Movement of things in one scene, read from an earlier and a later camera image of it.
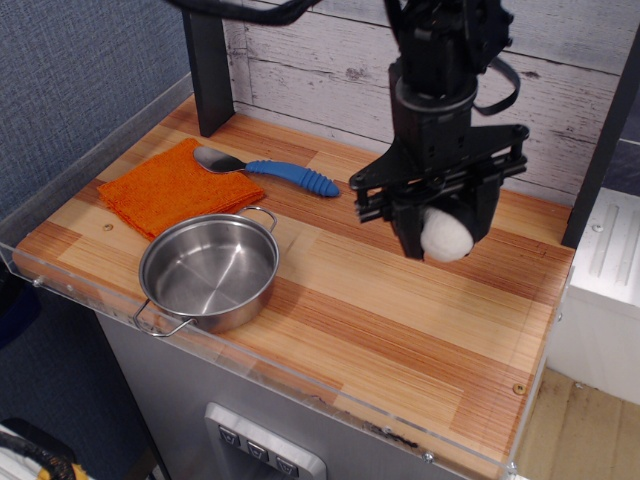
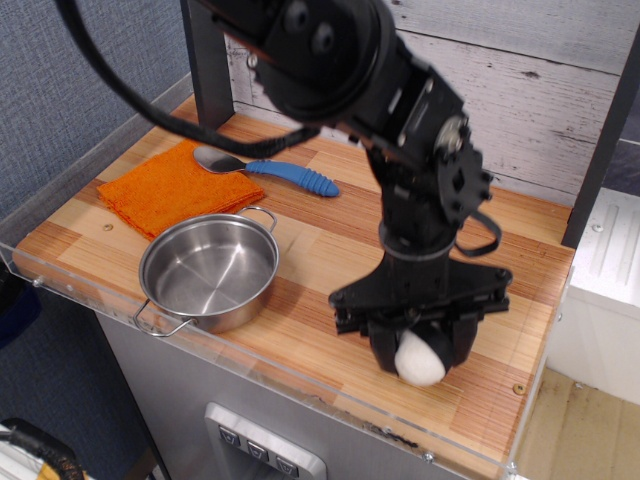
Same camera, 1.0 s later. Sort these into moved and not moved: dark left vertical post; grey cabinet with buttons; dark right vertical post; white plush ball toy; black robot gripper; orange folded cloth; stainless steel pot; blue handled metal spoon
Moved: black robot gripper; white plush ball toy
Not moved: stainless steel pot; blue handled metal spoon; orange folded cloth; grey cabinet with buttons; dark right vertical post; dark left vertical post
